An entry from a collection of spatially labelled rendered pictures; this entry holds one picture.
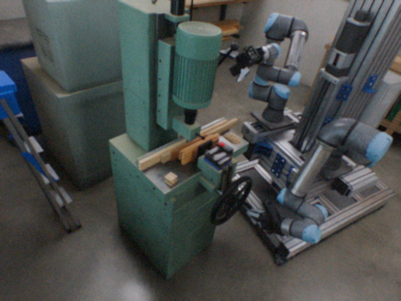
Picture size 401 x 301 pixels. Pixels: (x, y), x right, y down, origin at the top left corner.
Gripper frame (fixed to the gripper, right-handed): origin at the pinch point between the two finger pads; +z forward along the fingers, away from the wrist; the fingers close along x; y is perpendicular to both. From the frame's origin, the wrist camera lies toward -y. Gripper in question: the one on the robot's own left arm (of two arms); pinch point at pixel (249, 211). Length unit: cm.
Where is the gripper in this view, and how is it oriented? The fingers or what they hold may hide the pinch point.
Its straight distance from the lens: 144.7
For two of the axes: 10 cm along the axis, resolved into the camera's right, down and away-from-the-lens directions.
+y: 2.5, 9.2, 3.0
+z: -6.6, -0.7, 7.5
